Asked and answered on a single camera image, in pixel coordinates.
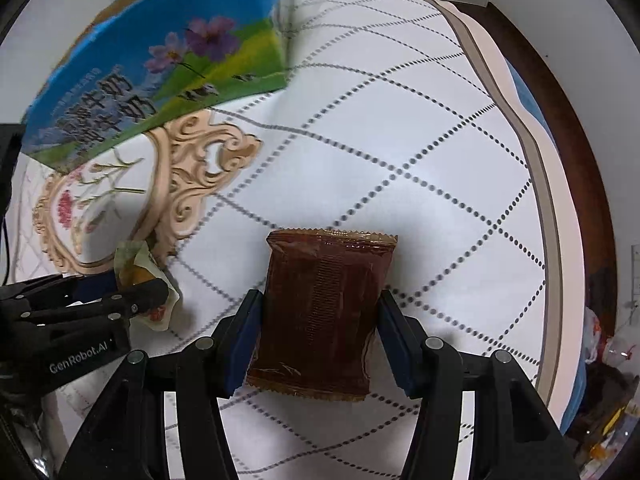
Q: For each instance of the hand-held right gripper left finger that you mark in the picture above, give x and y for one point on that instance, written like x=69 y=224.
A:
x=245 y=342

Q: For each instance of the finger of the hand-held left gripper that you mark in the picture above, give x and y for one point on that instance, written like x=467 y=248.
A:
x=45 y=292
x=145 y=294

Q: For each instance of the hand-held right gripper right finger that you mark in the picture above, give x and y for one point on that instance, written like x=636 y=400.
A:
x=400 y=352

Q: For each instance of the packaged brown egg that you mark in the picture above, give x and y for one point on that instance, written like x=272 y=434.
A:
x=132 y=265

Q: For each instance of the brown snack packet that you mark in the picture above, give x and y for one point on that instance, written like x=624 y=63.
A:
x=320 y=310

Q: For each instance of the blue and green cardboard box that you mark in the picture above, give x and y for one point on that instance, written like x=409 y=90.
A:
x=150 y=20

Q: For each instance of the white quilted mattress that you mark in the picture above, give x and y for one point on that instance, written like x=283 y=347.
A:
x=400 y=160

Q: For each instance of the white plastic bag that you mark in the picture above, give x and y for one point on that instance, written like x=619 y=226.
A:
x=591 y=330

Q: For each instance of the dark brown bag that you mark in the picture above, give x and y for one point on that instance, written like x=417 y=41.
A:
x=600 y=410

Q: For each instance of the blue bed sheet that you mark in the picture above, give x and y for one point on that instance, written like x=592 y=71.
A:
x=530 y=97

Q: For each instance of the brown wooden bed frame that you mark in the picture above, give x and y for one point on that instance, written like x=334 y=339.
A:
x=575 y=135

